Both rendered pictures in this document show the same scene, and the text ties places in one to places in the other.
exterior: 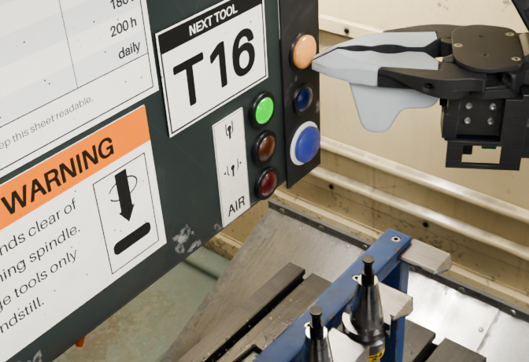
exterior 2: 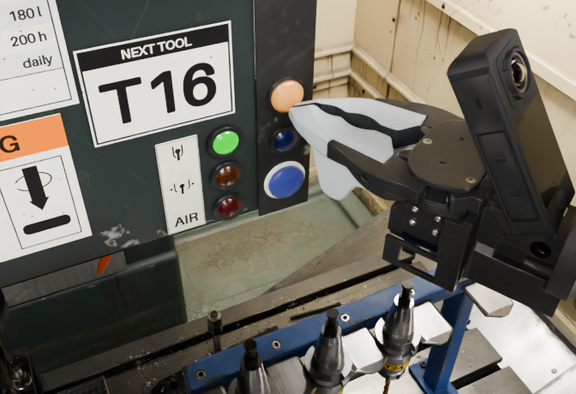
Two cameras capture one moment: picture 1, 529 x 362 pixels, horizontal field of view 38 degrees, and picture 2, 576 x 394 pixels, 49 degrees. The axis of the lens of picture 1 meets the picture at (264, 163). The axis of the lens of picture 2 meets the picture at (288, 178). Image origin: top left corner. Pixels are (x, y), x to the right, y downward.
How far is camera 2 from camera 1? 0.24 m
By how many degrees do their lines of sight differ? 19
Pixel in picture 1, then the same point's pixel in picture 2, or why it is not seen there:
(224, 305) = (346, 257)
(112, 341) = (258, 249)
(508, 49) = (474, 164)
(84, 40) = not seen: outside the picture
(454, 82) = (387, 183)
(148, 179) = (67, 178)
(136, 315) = (285, 235)
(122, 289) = (36, 262)
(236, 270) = (367, 231)
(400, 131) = not seen: hidden behind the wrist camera
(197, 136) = (134, 152)
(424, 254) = (488, 294)
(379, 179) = not seen: hidden behind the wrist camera
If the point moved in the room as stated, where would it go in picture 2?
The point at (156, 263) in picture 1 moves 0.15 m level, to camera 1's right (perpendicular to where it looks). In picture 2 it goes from (80, 249) to (267, 318)
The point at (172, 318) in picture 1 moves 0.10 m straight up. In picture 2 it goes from (311, 249) to (312, 225)
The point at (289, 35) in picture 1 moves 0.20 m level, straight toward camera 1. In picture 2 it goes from (267, 77) to (72, 271)
